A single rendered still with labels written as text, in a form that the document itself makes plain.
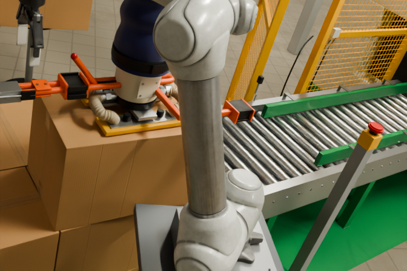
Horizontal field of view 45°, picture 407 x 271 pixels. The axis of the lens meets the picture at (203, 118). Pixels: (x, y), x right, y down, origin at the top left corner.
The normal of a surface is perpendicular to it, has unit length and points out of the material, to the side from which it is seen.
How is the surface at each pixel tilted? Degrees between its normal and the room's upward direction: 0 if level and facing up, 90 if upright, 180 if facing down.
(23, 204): 0
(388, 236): 0
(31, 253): 90
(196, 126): 86
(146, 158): 90
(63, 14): 90
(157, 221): 0
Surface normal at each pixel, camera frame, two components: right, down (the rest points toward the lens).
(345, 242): 0.26, -0.81
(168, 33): -0.39, 0.33
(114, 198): 0.49, 0.58
